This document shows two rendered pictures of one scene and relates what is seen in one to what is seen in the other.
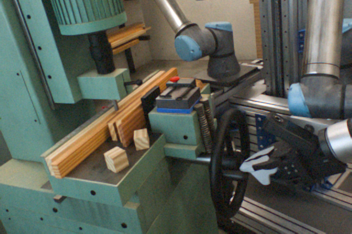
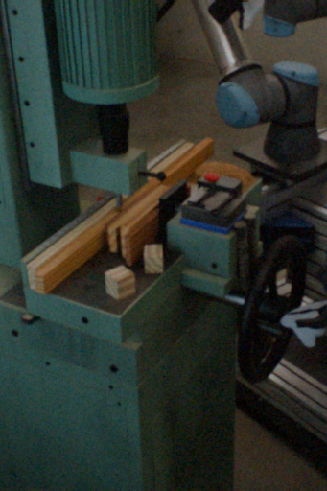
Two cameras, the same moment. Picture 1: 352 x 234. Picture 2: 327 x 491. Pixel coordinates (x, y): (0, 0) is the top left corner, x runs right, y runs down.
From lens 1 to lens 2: 0.60 m
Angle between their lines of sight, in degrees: 8
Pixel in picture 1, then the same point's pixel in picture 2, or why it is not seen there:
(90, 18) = (113, 84)
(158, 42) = (174, 16)
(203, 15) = not seen: outside the picture
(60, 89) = (44, 165)
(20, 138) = not seen: outside the picture
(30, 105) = not seen: outside the picture
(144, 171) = (151, 303)
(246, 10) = not seen: outside the picture
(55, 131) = (23, 222)
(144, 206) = (145, 349)
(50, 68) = (36, 133)
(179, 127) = (208, 250)
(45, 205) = (2, 323)
